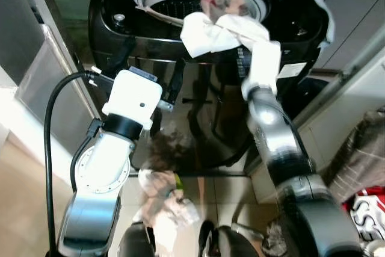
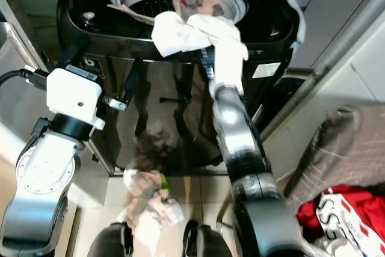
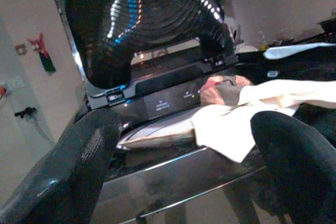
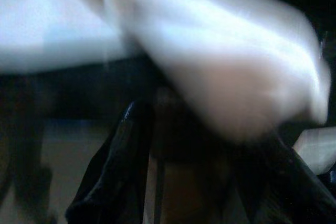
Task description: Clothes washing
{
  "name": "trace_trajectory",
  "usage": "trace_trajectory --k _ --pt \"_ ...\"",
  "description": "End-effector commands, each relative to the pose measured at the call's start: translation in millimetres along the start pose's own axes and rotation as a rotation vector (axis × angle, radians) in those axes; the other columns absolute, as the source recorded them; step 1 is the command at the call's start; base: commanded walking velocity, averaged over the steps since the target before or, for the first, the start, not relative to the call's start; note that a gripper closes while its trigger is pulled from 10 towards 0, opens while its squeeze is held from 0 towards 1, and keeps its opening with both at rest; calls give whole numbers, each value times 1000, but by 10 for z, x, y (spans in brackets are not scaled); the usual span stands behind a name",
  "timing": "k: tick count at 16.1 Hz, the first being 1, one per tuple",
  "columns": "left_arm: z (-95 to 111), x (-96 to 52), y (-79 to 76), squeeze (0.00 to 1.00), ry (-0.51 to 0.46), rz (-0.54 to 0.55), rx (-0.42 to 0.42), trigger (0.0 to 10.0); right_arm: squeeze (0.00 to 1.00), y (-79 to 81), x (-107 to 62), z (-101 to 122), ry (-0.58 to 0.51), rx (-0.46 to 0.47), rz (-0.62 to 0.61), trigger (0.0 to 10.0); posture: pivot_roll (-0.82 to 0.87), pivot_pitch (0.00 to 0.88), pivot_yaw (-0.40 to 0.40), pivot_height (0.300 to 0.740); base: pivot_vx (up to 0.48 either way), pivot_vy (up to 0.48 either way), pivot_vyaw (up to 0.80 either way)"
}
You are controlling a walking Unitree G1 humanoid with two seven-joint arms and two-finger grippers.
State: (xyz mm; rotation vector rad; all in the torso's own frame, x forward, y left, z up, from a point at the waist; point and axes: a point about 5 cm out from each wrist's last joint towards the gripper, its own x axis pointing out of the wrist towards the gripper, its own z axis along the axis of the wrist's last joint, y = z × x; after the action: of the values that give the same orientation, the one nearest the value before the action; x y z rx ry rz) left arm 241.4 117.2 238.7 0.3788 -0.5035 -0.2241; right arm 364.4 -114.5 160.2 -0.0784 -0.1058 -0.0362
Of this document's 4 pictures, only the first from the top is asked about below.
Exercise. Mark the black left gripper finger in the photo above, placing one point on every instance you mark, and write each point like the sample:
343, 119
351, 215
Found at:
177, 82
123, 58

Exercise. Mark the white cloth garment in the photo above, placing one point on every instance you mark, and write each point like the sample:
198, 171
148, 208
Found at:
207, 34

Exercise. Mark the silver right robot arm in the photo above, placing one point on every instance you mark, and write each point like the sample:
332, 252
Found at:
277, 130

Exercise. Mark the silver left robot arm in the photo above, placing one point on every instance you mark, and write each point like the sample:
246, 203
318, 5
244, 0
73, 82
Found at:
102, 173

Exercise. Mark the black top-load washing machine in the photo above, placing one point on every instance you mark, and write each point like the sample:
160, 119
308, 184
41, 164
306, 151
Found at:
204, 124

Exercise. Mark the pale clothes pile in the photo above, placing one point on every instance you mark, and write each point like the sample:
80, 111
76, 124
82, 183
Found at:
162, 200

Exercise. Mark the white washer label sticker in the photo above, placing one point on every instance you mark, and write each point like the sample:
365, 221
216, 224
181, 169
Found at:
293, 70

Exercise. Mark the pink grey patterned garment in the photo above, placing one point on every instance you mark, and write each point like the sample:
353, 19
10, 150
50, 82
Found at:
225, 3

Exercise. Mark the frosted grey door panel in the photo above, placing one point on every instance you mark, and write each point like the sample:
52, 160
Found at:
48, 82

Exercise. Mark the black left robot leg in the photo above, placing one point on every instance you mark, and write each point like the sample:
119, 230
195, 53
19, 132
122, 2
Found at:
137, 242

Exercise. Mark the black robot leg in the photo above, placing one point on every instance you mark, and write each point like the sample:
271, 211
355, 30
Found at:
231, 244
137, 242

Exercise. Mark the black right robot leg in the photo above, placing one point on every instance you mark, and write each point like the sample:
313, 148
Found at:
231, 244

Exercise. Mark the red white printed garment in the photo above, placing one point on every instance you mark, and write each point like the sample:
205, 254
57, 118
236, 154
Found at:
370, 215

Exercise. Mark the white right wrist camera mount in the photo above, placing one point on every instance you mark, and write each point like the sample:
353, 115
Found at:
264, 67

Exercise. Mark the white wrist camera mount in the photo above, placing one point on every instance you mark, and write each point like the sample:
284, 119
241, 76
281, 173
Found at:
135, 97
264, 67

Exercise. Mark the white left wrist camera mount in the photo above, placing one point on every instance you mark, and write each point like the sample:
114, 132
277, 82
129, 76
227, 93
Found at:
135, 97

